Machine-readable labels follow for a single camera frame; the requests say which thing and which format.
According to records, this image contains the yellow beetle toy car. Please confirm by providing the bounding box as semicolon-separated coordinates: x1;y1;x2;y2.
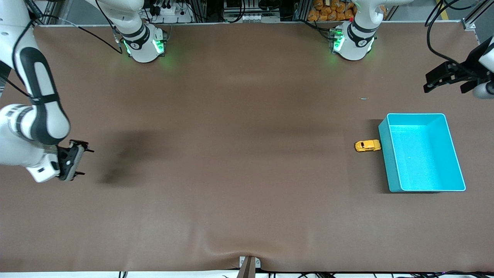
355;139;382;153

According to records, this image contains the turquoise plastic bin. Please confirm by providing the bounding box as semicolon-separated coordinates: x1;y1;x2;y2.
378;113;466;193

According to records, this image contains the white power strip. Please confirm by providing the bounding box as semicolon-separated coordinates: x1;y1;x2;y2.
149;0;193;24

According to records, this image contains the brown table mat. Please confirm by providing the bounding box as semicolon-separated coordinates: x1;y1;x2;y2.
0;21;494;273

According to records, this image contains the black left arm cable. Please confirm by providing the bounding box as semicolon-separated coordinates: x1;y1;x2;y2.
425;0;476;71

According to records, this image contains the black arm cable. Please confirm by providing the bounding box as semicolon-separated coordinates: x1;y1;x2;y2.
425;0;476;71
12;15;124;97

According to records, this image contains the aluminium frame profile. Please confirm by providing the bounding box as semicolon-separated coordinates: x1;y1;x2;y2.
23;0;74;27
462;0;494;31

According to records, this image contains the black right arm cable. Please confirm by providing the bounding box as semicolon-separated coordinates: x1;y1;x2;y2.
12;15;124;97

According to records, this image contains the brown strap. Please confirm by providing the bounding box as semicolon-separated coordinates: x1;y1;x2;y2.
236;257;256;278

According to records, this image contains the metal table clamp bracket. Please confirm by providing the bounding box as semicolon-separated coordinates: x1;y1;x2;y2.
239;256;261;269

